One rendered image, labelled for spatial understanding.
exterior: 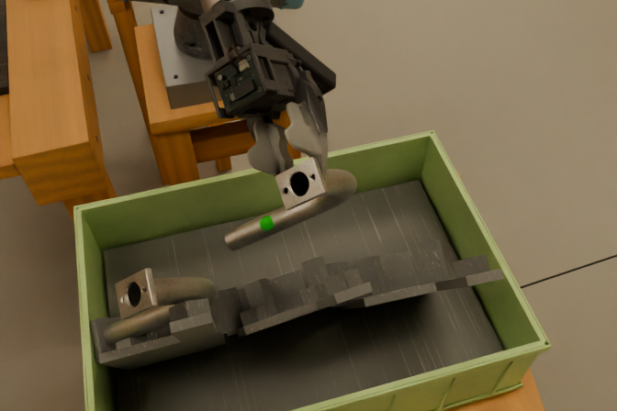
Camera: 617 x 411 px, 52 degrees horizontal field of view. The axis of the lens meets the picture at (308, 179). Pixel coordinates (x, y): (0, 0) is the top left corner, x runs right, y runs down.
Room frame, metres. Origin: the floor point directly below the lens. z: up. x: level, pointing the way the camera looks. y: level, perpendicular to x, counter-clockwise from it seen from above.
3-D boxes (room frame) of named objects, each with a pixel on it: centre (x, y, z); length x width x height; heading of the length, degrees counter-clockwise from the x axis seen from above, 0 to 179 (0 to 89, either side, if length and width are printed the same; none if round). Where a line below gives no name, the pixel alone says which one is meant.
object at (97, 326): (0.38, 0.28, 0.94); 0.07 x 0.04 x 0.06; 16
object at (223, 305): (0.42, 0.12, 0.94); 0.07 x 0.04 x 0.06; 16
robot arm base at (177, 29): (1.07, 0.21, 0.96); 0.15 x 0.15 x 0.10
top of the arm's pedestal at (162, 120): (1.07, 0.21, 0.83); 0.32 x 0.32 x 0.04; 15
